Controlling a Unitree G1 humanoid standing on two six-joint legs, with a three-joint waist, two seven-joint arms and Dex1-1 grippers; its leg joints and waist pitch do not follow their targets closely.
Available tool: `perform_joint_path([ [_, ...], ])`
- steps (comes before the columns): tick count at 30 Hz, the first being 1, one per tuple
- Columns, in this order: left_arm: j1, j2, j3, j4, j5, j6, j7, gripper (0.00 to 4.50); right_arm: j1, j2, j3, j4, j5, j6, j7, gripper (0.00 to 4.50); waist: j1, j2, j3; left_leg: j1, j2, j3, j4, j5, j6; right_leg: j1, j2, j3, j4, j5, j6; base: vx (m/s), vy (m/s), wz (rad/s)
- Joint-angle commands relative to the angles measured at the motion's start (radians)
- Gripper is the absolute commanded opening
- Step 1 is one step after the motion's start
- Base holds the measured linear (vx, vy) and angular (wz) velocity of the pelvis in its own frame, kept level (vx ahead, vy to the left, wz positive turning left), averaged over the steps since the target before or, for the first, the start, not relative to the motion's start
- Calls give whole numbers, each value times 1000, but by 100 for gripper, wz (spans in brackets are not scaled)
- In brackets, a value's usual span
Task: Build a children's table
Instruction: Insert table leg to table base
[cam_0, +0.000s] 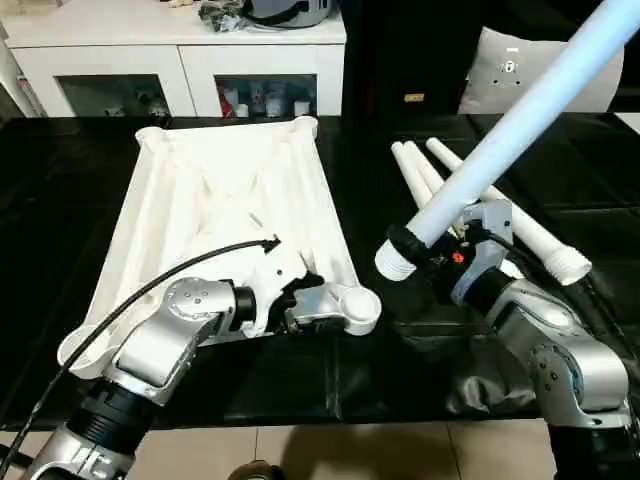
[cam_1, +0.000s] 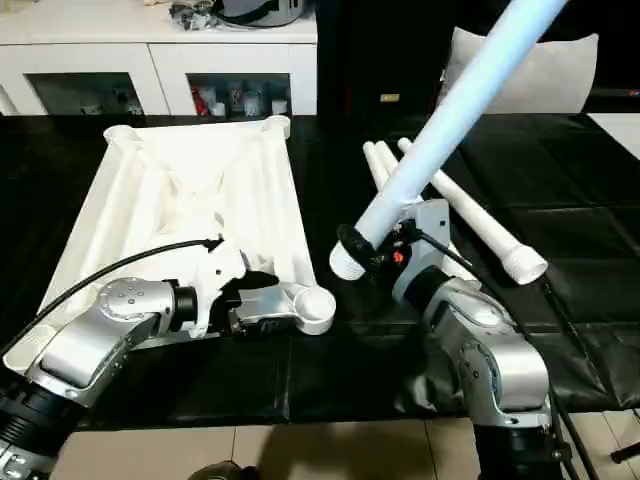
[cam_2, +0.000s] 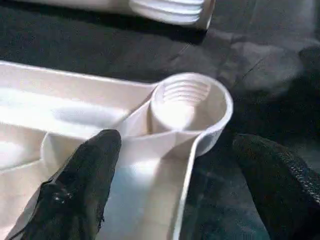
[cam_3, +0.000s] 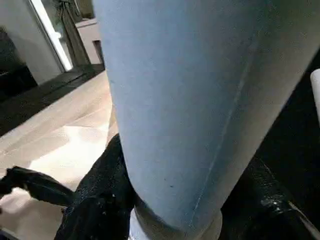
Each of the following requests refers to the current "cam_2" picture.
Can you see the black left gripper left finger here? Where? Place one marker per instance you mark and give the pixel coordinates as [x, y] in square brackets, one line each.
[70, 200]

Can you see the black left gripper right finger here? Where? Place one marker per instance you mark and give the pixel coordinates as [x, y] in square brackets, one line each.
[290, 200]

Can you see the white plastic table top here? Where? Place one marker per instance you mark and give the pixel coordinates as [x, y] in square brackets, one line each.
[30, 105]

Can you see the white plastic table leg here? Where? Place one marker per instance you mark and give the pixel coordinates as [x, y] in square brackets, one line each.
[165, 10]

